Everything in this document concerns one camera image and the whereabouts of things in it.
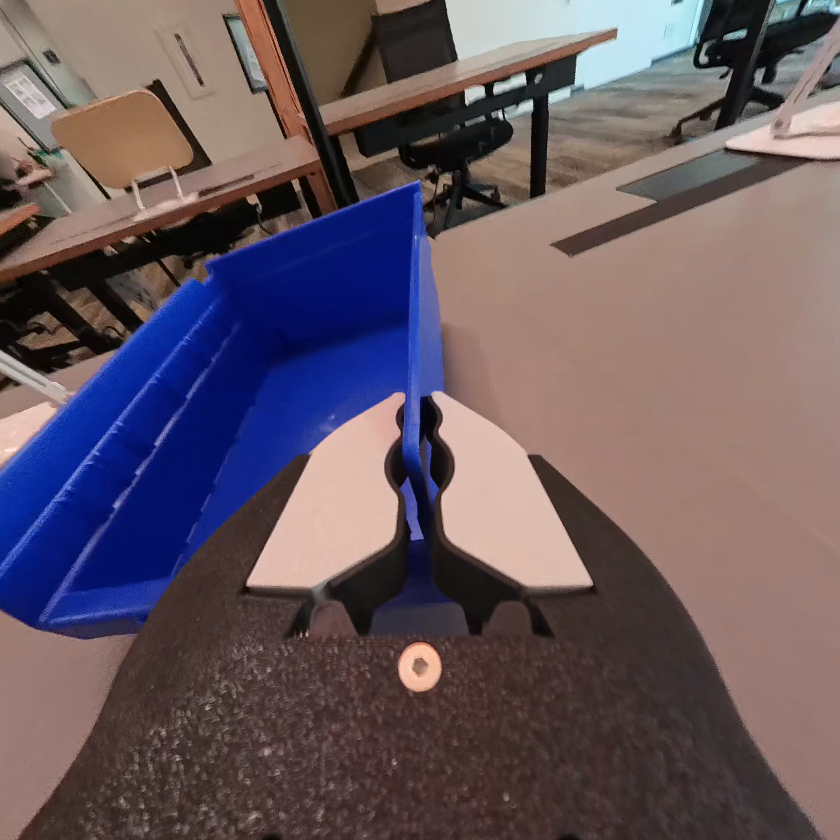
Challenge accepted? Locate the black framed wall picture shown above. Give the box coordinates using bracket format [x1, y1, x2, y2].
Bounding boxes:
[223, 13, 270, 93]

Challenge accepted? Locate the white wall frame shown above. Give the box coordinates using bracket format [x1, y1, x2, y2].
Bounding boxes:
[155, 28, 214, 101]

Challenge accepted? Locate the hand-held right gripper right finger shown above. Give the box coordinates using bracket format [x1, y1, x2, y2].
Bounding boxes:
[425, 392, 595, 636]

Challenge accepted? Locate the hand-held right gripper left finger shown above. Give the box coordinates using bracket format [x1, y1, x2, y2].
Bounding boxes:
[245, 392, 411, 636]

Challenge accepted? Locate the black office chair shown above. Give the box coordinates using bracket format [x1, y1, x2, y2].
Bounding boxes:
[354, 0, 516, 214]
[669, 0, 840, 142]

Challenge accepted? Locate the beige board on stand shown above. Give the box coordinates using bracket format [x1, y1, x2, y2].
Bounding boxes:
[51, 88, 196, 221]

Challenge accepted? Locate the black metal post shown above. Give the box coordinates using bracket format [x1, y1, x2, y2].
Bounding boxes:
[262, 0, 361, 210]

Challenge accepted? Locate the wooden column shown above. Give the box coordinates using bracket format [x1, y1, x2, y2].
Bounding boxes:
[235, 0, 337, 214]

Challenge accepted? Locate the blue plastic bin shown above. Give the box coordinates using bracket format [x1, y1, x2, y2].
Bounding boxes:
[0, 180, 470, 641]

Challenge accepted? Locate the white display stand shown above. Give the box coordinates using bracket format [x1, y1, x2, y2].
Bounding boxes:
[725, 26, 840, 160]
[0, 351, 73, 463]

